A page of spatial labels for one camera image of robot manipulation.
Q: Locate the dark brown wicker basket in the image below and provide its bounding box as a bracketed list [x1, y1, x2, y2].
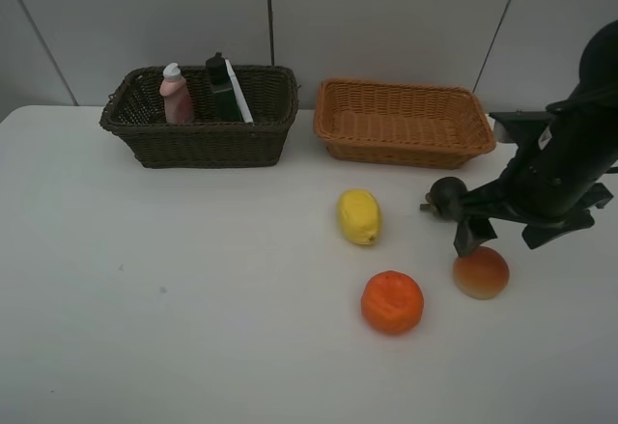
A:
[99, 65, 298, 169]

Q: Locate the orange wicker basket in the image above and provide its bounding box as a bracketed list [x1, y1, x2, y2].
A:
[314, 78, 496, 170]

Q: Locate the red orange peach half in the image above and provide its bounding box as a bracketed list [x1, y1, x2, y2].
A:
[453, 246, 510, 300]

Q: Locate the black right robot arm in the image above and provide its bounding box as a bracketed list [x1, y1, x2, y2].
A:
[449, 22, 617, 256]

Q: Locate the yellow lemon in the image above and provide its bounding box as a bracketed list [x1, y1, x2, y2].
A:
[336, 189, 381, 245]

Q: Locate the pink bottle white cap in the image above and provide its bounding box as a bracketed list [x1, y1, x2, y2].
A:
[159, 63, 195, 125]

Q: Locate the orange tangerine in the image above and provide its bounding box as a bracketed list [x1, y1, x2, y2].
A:
[360, 270, 425, 335]

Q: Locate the white marker red cap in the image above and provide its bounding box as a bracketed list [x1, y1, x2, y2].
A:
[225, 59, 254, 124]

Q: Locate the black bottle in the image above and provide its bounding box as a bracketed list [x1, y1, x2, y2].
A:
[205, 52, 243, 123]

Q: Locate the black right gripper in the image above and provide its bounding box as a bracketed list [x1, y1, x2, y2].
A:
[454, 153, 612, 256]

